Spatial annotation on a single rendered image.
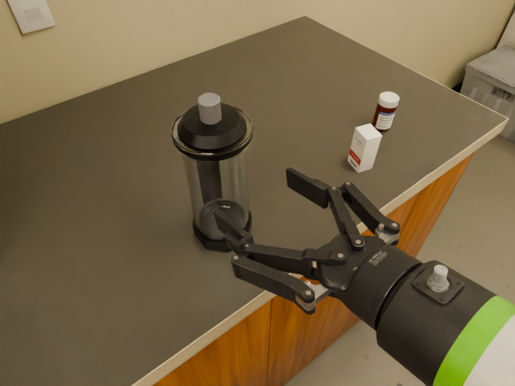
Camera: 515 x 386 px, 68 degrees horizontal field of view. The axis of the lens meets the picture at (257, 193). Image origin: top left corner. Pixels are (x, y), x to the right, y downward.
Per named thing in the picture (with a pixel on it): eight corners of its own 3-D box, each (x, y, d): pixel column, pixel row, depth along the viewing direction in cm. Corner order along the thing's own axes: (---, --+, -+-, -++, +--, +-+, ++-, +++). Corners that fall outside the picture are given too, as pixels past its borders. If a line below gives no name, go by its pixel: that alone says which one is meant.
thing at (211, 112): (167, 135, 53) (158, 93, 48) (222, 111, 57) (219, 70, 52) (201, 172, 48) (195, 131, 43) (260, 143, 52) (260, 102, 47)
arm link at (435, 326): (424, 414, 32) (483, 345, 36) (447, 335, 25) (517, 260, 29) (365, 362, 36) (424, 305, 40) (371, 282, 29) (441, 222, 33)
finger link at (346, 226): (351, 247, 38) (365, 245, 38) (327, 181, 47) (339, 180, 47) (351, 273, 40) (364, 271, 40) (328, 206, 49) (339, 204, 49)
